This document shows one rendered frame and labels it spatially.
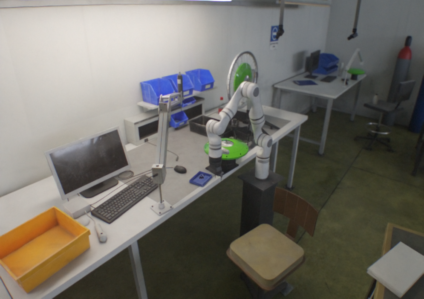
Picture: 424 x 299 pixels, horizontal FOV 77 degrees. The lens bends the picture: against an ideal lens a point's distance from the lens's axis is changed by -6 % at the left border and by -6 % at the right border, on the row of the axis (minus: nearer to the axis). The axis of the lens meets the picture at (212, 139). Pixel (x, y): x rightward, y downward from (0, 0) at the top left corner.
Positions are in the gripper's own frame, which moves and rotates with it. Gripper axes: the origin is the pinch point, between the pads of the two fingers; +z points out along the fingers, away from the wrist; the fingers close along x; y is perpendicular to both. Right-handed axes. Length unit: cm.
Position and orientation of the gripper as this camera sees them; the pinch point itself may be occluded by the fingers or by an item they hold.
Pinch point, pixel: (218, 179)
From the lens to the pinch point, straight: 170.7
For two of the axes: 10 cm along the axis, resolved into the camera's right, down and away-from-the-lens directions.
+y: -7.5, 2.9, -6.0
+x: 6.7, 3.2, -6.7
